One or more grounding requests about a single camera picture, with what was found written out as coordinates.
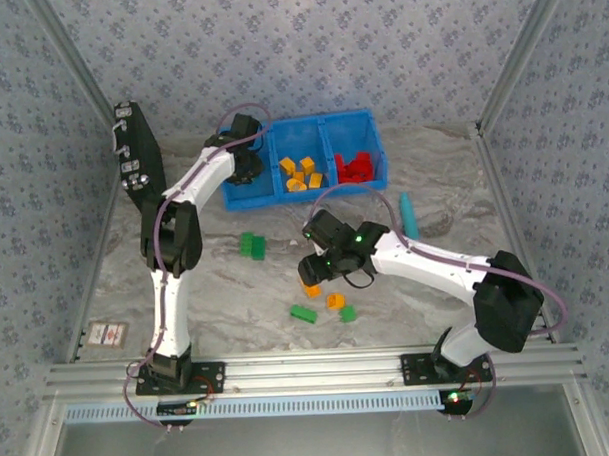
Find long green lego brick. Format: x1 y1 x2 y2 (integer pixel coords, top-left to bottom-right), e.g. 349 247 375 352
289 304 319 326

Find teal plastic marker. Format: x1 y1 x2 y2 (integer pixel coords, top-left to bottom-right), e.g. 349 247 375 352
398 192 422 239

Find black case with silver latches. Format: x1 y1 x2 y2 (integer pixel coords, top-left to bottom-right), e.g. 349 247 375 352
113 99 170 226

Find small black controller board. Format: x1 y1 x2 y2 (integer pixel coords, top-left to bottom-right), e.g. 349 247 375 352
437 388 476 415
156 400 200 420

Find white red printed card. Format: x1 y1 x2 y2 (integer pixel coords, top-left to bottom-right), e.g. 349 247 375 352
85 319 131 350

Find thin black cable loop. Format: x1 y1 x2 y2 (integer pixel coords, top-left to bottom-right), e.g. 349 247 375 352
343 267 379 291

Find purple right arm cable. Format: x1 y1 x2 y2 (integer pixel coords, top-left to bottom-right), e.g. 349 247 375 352
310 175 574 429

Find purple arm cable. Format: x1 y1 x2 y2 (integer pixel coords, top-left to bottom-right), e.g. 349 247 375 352
310 175 574 429
112 102 283 431

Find wide aluminium base rail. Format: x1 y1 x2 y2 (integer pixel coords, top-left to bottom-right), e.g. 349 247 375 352
43 341 589 404

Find pale blue slotted cable duct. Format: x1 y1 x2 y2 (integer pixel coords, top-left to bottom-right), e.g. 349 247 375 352
64 390 442 426

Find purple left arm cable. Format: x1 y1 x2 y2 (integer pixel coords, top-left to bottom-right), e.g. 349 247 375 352
112 102 283 431

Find aluminium frame post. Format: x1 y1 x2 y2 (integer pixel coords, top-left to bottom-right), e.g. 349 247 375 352
23 0 120 127
470 0 581 128

